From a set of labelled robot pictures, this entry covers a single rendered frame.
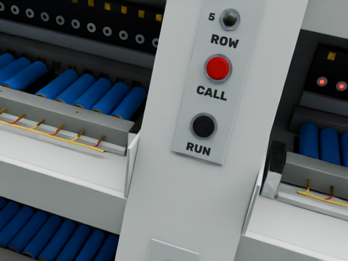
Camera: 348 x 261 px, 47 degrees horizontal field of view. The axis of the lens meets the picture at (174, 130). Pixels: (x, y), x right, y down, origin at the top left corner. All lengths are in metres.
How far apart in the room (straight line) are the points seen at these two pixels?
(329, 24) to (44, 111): 0.25
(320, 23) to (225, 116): 0.09
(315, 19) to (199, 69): 0.09
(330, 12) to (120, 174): 0.21
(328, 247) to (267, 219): 0.05
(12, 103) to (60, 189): 0.10
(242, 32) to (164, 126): 0.09
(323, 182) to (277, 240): 0.08
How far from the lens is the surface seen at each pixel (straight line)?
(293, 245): 0.33
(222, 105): 0.29
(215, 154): 0.30
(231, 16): 0.28
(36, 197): 0.38
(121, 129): 0.36
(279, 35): 0.29
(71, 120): 0.38
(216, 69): 0.28
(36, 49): 0.52
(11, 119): 0.41
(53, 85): 0.44
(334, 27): 0.30
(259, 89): 0.29
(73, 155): 0.37
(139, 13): 0.47
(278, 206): 0.35
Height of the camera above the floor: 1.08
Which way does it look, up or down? 15 degrees down
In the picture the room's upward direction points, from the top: 13 degrees clockwise
